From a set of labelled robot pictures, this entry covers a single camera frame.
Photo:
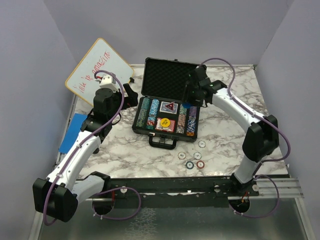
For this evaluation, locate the blue flat sheet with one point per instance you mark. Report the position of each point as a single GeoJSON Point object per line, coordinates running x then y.
{"type": "Point", "coordinates": [72, 132]}

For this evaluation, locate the green white poker chip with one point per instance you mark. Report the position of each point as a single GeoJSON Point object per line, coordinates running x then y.
{"type": "Point", "coordinates": [197, 155]}

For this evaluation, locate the blue playing card deck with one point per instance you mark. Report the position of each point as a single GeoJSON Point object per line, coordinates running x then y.
{"type": "Point", "coordinates": [163, 109]}

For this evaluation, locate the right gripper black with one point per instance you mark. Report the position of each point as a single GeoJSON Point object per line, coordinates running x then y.
{"type": "Point", "coordinates": [189, 87]}

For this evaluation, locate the red black marker cap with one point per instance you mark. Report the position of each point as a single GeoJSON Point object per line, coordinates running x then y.
{"type": "Point", "coordinates": [96, 151]}

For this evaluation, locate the all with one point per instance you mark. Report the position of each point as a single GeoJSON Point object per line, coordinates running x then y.
{"type": "Point", "coordinates": [170, 106]}

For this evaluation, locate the purple blue chip stack row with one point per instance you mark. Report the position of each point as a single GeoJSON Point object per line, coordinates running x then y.
{"type": "Point", "coordinates": [191, 122]}

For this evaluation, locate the green red chip stack row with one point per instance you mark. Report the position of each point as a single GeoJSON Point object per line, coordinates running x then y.
{"type": "Point", "coordinates": [181, 122]}

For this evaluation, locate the red poker chip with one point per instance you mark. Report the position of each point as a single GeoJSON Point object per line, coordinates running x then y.
{"type": "Point", "coordinates": [200, 164]}

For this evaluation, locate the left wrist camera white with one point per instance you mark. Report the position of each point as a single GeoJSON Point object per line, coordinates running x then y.
{"type": "Point", "coordinates": [107, 82]}

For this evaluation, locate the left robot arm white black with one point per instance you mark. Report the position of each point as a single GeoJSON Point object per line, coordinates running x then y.
{"type": "Point", "coordinates": [59, 194]}

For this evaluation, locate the blue round dealer button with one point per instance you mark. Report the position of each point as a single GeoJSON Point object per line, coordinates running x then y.
{"type": "Point", "coordinates": [186, 105]}

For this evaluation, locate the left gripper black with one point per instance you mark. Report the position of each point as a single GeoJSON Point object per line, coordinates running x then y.
{"type": "Point", "coordinates": [131, 100]}

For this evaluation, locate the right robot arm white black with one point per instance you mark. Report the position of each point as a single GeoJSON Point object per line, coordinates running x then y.
{"type": "Point", "coordinates": [260, 138]}

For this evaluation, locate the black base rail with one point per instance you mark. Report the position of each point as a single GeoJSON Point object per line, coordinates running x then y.
{"type": "Point", "coordinates": [172, 192]}

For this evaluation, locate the red playing card deck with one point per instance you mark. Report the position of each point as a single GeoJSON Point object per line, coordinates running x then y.
{"type": "Point", "coordinates": [170, 129]}

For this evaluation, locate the yellow big blind button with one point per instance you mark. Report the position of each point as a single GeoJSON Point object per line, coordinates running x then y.
{"type": "Point", "coordinates": [165, 122]}

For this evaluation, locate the black poker set case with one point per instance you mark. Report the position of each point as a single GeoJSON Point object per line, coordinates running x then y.
{"type": "Point", "coordinates": [165, 80]}

